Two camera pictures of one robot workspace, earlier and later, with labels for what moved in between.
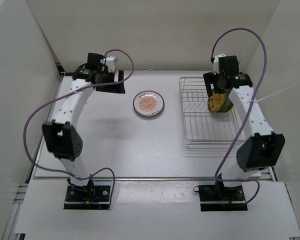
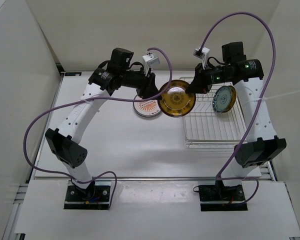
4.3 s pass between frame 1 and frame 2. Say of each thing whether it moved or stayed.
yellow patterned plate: moved
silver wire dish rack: stayed
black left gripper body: moved
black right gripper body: moved
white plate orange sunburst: stayed
